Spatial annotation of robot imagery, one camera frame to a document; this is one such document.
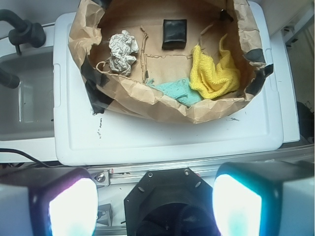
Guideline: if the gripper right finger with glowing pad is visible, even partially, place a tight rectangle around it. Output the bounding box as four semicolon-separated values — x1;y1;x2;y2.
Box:
212;161;315;236

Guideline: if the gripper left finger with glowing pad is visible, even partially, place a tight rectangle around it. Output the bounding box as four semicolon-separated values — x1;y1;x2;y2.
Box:
0;167;98;236

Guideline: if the black box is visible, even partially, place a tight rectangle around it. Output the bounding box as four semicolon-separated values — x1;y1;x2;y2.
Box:
162;19;187;50

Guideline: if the white plastic bin lid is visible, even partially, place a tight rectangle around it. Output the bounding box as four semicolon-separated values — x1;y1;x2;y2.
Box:
53;13;284;166

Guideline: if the yellow knitted cloth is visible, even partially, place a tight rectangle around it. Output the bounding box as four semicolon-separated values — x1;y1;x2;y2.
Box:
189;34;241;100

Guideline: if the teal knitted cloth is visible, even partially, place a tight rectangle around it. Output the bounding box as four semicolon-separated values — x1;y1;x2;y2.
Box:
146;78;203;108

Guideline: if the brown paper bag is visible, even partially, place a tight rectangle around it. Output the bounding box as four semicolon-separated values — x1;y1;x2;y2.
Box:
68;0;273;124

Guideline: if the black faucet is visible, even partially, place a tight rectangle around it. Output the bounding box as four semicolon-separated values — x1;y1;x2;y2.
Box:
0;9;46;89

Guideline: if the crumpled white paper ball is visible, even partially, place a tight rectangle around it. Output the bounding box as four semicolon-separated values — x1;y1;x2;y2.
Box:
109;30;139;76

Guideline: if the black cable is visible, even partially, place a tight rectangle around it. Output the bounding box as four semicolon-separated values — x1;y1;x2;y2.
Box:
0;147;65;168

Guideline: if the black octagonal mount plate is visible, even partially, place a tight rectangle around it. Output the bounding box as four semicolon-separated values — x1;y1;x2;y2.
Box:
124;168;220;236

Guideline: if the aluminium extrusion rail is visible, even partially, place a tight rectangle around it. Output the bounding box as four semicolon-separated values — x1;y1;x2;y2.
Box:
87;144;315;187

